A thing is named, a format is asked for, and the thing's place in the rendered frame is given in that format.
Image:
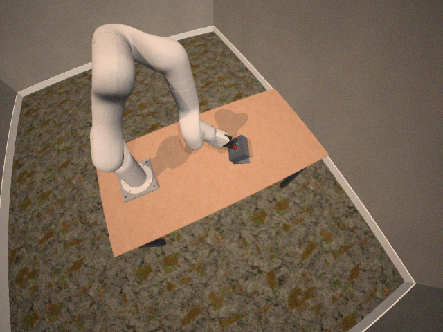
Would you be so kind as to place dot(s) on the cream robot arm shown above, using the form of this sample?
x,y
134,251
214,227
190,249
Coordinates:
x,y
115,48

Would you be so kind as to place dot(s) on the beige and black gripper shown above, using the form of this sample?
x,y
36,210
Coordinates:
x,y
221,138

